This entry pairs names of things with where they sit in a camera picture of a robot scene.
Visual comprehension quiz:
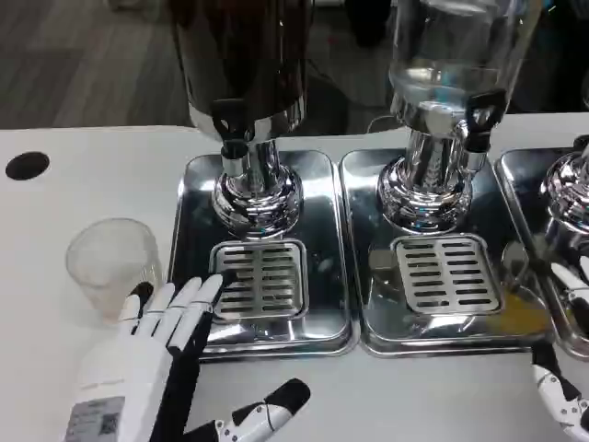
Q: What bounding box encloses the drip grid of water dispenser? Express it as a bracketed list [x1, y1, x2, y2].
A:
[390, 234, 502, 317]

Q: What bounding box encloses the drip grid of dark dispenser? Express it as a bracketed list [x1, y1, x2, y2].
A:
[209, 239, 309, 321]

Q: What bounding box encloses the clear water drink dispenser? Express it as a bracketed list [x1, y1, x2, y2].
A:
[376, 0, 544, 231]

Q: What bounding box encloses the black round counter grommet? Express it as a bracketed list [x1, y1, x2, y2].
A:
[5, 151, 51, 180]

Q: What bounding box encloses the black tap of dark dispenser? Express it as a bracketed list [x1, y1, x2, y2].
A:
[211, 99, 253, 179]

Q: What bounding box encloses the dark drink dispenser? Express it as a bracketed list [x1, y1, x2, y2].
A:
[167, 0, 314, 241]

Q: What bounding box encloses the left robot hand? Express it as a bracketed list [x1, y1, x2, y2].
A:
[64, 273, 312, 442]

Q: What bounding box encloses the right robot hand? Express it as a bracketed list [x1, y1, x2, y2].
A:
[531, 262, 589, 442]

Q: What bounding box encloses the black tap of water dispenser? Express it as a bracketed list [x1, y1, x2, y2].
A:
[462, 89, 507, 171]

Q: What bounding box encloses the clear ribbed glass cup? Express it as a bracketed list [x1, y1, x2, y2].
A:
[64, 218, 165, 326]

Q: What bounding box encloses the steel tray under dark dispenser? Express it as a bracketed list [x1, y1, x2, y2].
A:
[166, 149, 354, 360]

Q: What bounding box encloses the chrome dispenser base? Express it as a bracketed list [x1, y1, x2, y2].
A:
[538, 135, 589, 227]

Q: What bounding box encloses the steel tray with orange spill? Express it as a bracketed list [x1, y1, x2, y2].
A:
[494, 147, 589, 360]

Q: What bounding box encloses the steel tray under water dispenser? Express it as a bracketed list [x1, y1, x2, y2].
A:
[339, 147, 560, 358]

